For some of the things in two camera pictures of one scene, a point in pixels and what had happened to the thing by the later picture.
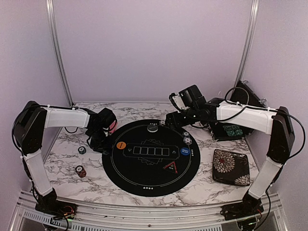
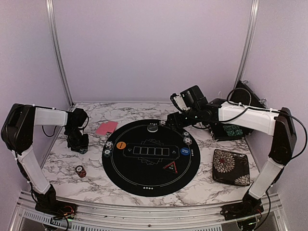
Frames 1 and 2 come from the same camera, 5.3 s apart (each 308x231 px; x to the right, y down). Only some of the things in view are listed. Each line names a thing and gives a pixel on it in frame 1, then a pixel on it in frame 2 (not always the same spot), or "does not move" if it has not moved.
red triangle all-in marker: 172,167 does not move
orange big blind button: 121,145 does not move
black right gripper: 172,119 does not move
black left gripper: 99,149 → 83,145
